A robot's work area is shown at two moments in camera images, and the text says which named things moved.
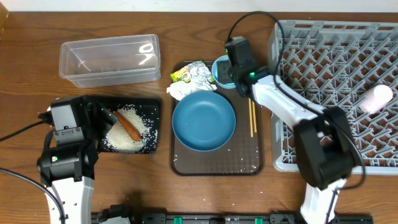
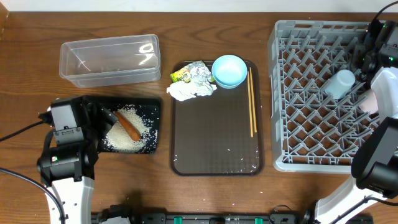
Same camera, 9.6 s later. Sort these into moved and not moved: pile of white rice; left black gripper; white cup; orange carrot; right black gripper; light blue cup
Moved: right black gripper; light blue cup
Not moved: white cup; pile of white rice; orange carrot; left black gripper
